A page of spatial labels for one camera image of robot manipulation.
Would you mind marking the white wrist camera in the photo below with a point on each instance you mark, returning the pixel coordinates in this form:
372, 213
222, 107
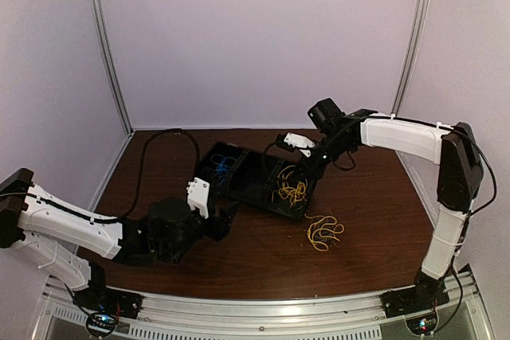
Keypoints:
197, 195
292, 141

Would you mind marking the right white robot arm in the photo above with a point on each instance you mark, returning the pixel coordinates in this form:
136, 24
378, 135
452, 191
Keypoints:
452, 149

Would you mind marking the black three-compartment bin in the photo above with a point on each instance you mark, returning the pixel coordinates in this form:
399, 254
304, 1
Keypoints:
265, 182

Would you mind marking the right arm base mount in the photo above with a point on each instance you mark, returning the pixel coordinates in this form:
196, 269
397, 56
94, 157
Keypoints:
414, 304

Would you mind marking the aluminium front rail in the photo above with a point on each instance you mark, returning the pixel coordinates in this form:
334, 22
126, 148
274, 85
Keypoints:
358, 316

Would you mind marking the left aluminium frame post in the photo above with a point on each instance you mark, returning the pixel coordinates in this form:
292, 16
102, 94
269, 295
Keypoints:
109, 65

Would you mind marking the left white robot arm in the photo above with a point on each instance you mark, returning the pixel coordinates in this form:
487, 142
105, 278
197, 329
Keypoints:
36, 222

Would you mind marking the right aluminium frame post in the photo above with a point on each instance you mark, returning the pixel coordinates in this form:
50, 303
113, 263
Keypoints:
417, 27

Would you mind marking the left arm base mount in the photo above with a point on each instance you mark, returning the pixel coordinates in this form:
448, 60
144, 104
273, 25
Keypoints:
104, 311

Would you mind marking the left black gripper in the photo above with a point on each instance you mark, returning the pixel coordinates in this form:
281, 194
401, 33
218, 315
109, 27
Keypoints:
221, 225

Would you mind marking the aluminium frame post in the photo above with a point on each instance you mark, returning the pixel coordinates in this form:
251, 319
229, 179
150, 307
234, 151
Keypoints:
109, 65
417, 27

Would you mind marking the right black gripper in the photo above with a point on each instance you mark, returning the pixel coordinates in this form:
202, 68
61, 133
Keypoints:
315, 171

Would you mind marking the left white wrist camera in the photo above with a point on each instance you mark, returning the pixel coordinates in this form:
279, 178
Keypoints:
197, 195

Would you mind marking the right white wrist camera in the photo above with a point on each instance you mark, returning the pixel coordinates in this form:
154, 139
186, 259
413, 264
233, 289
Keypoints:
292, 141

